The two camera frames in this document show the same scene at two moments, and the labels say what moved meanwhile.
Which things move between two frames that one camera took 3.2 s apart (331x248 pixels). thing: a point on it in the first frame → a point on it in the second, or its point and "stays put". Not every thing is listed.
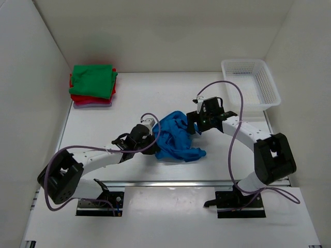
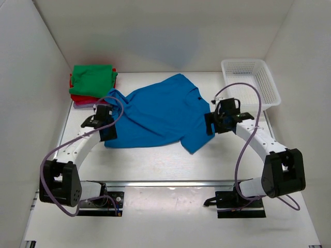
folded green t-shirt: [96, 80] stays put
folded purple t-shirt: [79, 106] stays put
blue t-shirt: [175, 142] → [170, 111]
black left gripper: [153, 149] → [111, 135]
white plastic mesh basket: [259, 91] stays put
